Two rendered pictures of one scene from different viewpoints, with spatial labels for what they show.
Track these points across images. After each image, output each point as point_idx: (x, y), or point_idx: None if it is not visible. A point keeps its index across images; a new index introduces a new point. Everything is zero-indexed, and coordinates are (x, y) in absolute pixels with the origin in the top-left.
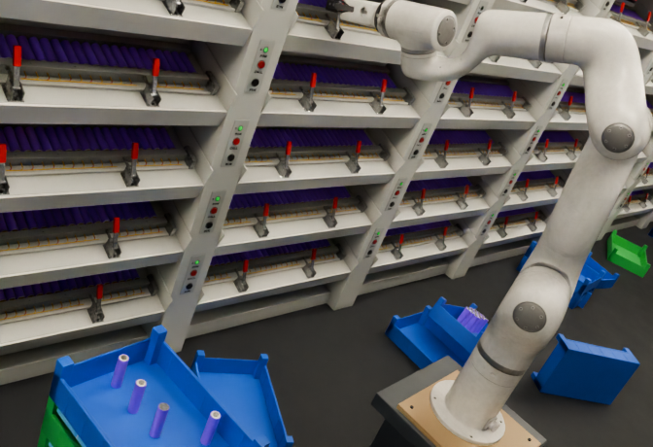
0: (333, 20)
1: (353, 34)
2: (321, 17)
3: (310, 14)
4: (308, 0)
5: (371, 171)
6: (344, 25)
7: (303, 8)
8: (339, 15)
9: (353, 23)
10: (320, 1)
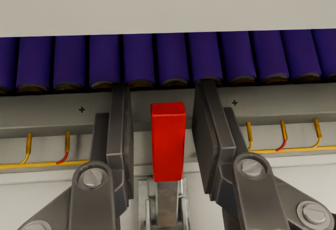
0: (154, 186)
1: (299, 187)
2: (140, 129)
3: (73, 131)
4: (98, 56)
5: None
6: (260, 153)
7: (8, 128)
8: (165, 187)
9: (317, 135)
10: (170, 46)
